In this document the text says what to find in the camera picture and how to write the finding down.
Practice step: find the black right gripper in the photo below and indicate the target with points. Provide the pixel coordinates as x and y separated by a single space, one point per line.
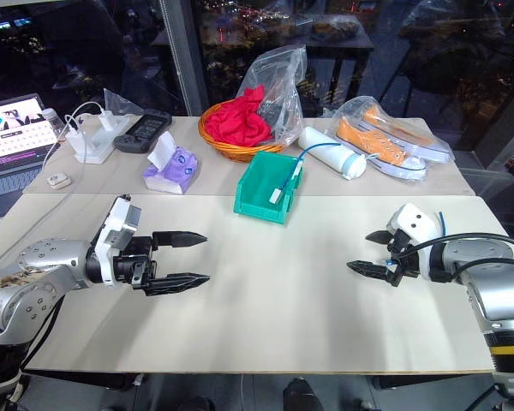
407 261

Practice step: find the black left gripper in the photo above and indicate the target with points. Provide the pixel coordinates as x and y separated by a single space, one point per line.
135 265

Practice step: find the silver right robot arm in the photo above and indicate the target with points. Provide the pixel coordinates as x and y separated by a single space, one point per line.
492 295

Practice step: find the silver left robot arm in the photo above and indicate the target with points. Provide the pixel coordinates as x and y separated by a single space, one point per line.
34 274

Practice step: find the small white rectangular block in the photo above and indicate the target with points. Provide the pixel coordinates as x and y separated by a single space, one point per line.
276 196

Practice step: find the white plastic charger block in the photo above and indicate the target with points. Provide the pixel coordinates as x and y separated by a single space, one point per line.
106 121
75 141

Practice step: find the purple tissue pack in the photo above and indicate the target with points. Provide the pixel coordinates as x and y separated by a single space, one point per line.
175 171

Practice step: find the green plastic bin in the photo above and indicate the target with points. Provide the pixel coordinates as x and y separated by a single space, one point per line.
257 205

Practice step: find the orange canvas sneaker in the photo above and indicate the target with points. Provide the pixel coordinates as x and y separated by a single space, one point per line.
377 145
415 137

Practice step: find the white cylindrical bottle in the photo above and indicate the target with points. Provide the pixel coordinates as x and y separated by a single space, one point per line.
325 152

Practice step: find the woven wicker basket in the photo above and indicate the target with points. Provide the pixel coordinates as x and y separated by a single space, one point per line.
235 152

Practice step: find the black handheld game console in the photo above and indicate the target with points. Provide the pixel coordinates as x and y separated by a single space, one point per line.
145 128

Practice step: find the white power strip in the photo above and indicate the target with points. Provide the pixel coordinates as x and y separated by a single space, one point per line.
98 150

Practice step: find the beige earbud case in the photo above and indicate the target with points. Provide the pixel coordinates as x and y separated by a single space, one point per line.
60 180

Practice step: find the clear shoe plastic bag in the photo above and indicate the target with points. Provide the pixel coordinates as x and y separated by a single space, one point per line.
355 107

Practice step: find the red cloth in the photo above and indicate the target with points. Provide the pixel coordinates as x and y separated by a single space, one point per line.
235 120

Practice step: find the dark rounded shape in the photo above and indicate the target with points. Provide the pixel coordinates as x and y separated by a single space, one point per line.
299 396

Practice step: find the small clear plastic bag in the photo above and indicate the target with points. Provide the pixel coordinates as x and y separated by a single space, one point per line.
120 105

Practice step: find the small clear bottle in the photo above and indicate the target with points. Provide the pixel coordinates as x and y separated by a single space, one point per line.
53 122

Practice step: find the large clear plastic bag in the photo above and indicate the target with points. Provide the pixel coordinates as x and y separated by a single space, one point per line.
282 77

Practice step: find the grey laptop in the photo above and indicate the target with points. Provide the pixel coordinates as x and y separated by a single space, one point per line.
13 141

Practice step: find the dark table behind glass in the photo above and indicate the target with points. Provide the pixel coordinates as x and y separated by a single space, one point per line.
342 43

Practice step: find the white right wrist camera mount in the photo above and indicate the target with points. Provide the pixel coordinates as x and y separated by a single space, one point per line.
415 220

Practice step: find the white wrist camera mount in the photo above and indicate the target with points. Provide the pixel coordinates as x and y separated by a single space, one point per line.
120 222
415 220

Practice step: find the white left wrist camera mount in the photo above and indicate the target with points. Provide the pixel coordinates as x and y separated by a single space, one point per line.
120 222

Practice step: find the grey window frame post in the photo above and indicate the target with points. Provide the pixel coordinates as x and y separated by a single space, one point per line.
180 55

